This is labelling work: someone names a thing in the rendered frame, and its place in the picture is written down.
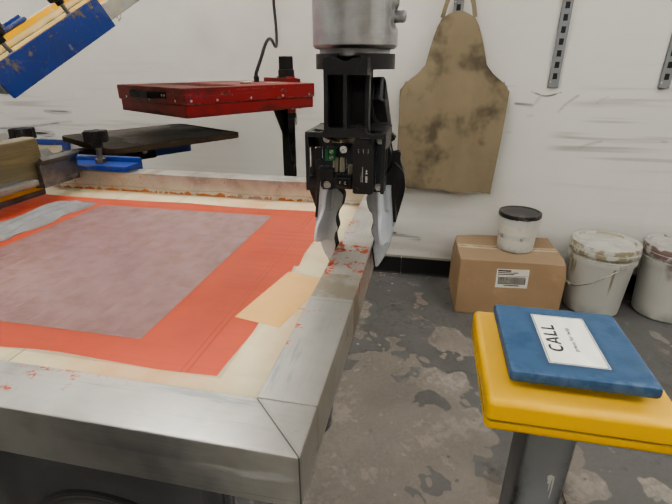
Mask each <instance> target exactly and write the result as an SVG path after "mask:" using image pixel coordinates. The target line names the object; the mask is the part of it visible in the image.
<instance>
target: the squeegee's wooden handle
mask: <svg viewBox="0 0 672 504"><path fill-rule="evenodd" d="M40 157H41V154H40V151H39V147H38V143H37V141H36V139H35V138H33V137H19V138H13V139H7V140H2V141H0V188H3V187H6V186H10V185H13V184H17V183H21V182H24V181H28V180H31V179H36V180H39V177H38V173H37V169H36V166H35V164H36V162H37V161H38V159H39V158H40ZM39 183H40V180H39Z"/></svg>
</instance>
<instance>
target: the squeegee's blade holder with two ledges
mask: <svg viewBox="0 0 672 504"><path fill-rule="evenodd" d="M39 185H40V184H39V180H36V179H31V180H28V181H24V182H21V183H17V184H13V185H10V186H6V187H3V188H0V198H1V197H4V196H7V195H11V194H14V193H17V192H21V191H24V190H27V189H30V188H34V187H37V186H39Z"/></svg>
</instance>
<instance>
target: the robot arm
mask: <svg viewBox="0 0 672 504"><path fill-rule="evenodd" d="M399 4H400V0H312V26H313V47H314V48H315V49H318V50H320V54H316V69H323V85H324V123H320V124H319V125H317V126H315V127H313V128H311V129H309V130H307V131H306V132H305V156H306V190H310V193H311V195H312V198H313V201H314V204H315V207H316V209H315V221H316V226H315V232H314V239H315V241H316V242H321V245H322V248H323V250H324V252H325V254H326V256H327V257H328V259H329V261H330V259H331V257H332V255H333V253H334V252H335V250H336V248H337V246H338V244H339V239H338V232H337V231H338V229H339V227H340V218H339V211H340V209H341V207H342V206H343V204H344V202H345V198H346V190H345V189H352V190H353V193H354V194H368V195H367V197H366V200H367V207H368V209H369V211H370V212H371V213H372V215H373V225H372V228H371V232H372V235H373V237H374V243H373V248H372V255H373V263H374V266H375V267H377V266H378V265H379V264H380V263H381V261H382V260H383V258H384V256H385V255H386V253H387V250H388V248H389V245H390V241H391V238H392V234H393V231H394V227H395V224H396V220H397V217H398V213H399V210H400V206H401V203H402V199H403V196H404V192H405V186H406V177H405V171H404V167H403V164H402V161H401V150H394V151H393V146H392V141H394V140H395V138H396V135H395V134H394V133H393V132H392V123H391V114H390V107H389V100H388V92H387V84H386V79H385V78H384V77H373V70H383V69H395V54H390V49H395V48H396V47H397V45H398V28H397V27H396V23H404V22H405V21H406V18H407V12H406V11H405V10H397V9H398V7H399ZM310 147H311V167H310ZM315 147H317V148H315Z"/></svg>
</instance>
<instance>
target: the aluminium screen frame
mask: <svg viewBox="0 0 672 504"><path fill-rule="evenodd" d="M79 172H80V178H76V179H73V180H70V181H67V182H64V183H61V184H58V185H54V186H51V187H65V188H81V189H98V190H114V191H131V192H148V193H164V194H181V195H198V196H214V197H231V198H247V199H264V200H281V201H297V202H314V201H313V198H312V195H311V193H310V190H306V177H299V176H279V175H259V174H238V173H218V172H198V171H177V170H157V169H134V170H131V171H128V172H114V171H94V170H79ZM345 190H346V198H345V202H344V204H348V205H359V207H358V208H357V210H356V212H355V214H354V216H353V218H352V220H351V222H350V223H349V225H348V227H347V229H346V231H345V233H344V235H343V237H342V238H341V240H340V242H339V244H338V246H337V248H336V250H335V252H334V253H333V255H332V257H331V259H330V261H329V263H328V265H327V267H326V268H325V270H324V272H323V274H322V276H321V278H320V280H319V282H318V283H317V285H316V287H315V289H314V291H313V293H312V295H311V297H310V299H309V300H308V302H307V304H306V306H305V308H304V310H303V312H302V314H301V315H300V317H299V319H298V321H297V323H296V325H295V327H294V329H293V330H292V332H291V334H290V336H289V338H288V340H287V342H286V344H285V345H284V347H283V349H282V351H281V353H280V355H279V357H278V359H277V360H276V362H275V364H274V366H273V368H272V370H271V372H270V374H269V375H268V377H267V379H266V381H265V383H264V385H263V387H262V389H261V390H260V392H259V394H258V396H257V398H252V397H246V396H239V395H232V394H226V393H219V392H212V391H205V390H199V389H192V388H185V387H179V386H172V385H165V384H158V383H152V382H145V381H138V380H132V379H125V378H118V377H112V376H105V375H98V374H91V373H85V372H78V371H71V370H65V369H58V368H51V367H44V366H38V365H31V364H24V363H18V362H11V361H4V360H0V451H5V452H11V453H16V454H21V455H26V456H31V457H36V458H41V459H47V460H52V461H57V462H62V463H67V464H72V465H77V466H83V467H88V468H93V469H98V470H103V471H108V472H113V473H119V474H124V475H129V476H134V477H139V478H144V479H149V480H154V481H160V482H165V483H170V484H175V485H180V486H185V487H190V488H196V489H201V490H206V491H211V492H216V493H221V494H226V495H232V496H237V497H242V498H247V499H252V500H257V501H262V502H268V503H273V504H303V503H304V500H305V496H306V493H307V490H308V486H309V483H310V480H311V476H312V473H313V470H314V466H315V463H316V459H317V456H318V451H319V449H320V446H321V443H322V439H323V436H324V433H325V429H326V426H327V423H328V419H329V416H330V413H331V409H332V406H333V402H334V399H335V396H336V392H337V389H338V386H339V382H340V379H341V376H342V372H343V369H344V366H345V362H346V359H347V355H348V352H349V349H350V345H351V342H352V339H353V335H354V332H355V329H356V325H357V322H358V319H359V315H360V312H361V309H362V305H363V302H364V298H365V295H366V292H367V288H368V285H369V282H370V278H371V275H372V272H373V268H374V263H373V255H372V248H373V243H374V237H373V235H372V232H371V228H372V225H373V215H372V213H371V212H370V211H369V209H368V207H367V200H366V197H367V195H368V194H354V193H353V190H352V189H345Z"/></svg>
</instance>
